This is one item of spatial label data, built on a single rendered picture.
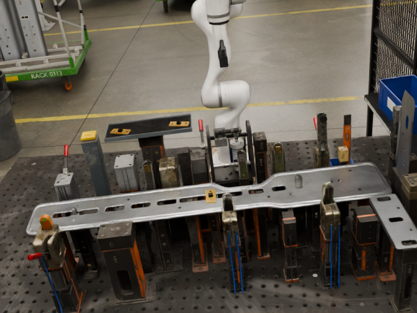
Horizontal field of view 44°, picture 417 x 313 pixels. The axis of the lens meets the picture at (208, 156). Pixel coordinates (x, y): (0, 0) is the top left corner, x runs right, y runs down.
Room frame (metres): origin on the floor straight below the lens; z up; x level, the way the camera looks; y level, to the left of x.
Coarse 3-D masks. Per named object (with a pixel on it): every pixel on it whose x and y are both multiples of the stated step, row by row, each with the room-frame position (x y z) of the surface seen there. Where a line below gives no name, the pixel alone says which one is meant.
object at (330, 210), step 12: (324, 204) 1.44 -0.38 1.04; (336, 204) 1.44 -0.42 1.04; (324, 216) 1.41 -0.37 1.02; (336, 216) 1.39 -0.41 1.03; (324, 228) 1.42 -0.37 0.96; (336, 228) 1.39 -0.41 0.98; (324, 240) 1.43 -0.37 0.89; (336, 240) 1.40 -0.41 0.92; (324, 252) 1.43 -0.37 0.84; (336, 252) 1.40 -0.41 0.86; (324, 264) 1.42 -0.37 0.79; (336, 264) 1.40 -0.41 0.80; (324, 276) 1.40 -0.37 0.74; (336, 276) 1.39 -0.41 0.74; (324, 288) 1.38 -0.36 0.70
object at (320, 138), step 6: (318, 114) 1.79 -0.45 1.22; (324, 114) 1.79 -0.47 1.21; (318, 120) 1.78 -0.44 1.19; (324, 120) 1.76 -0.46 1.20; (318, 126) 1.78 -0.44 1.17; (324, 126) 1.79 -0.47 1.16; (318, 132) 1.78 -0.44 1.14; (324, 132) 1.79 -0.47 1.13; (318, 138) 1.77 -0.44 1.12; (324, 138) 1.78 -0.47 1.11; (318, 144) 1.77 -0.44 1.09
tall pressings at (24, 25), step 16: (0, 0) 5.76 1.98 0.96; (16, 0) 5.74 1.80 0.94; (32, 0) 5.78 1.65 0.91; (0, 16) 5.74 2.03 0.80; (16, 16) 6.02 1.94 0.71; (32, 16) 5.72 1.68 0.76; (0, 32) 5.74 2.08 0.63; (16, 32) 5.96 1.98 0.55; (32, 32) 5.71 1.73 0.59; (0, 48) 5.79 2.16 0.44; (16, 48) 5.75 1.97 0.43; (32, 48) 5.71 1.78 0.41
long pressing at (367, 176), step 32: (160, 192) 1.72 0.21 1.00; (192, 192) 1.69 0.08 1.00; (224, 192) 1.66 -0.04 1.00; (288, 192) 1.61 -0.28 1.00; (320, 192) 1.58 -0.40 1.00; (352, 192) 1.55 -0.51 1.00; (384, 192) 1.53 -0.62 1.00; (32, 224) 1.62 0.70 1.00; (64, 224) 1.59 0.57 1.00; (96, 224) 1.57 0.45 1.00
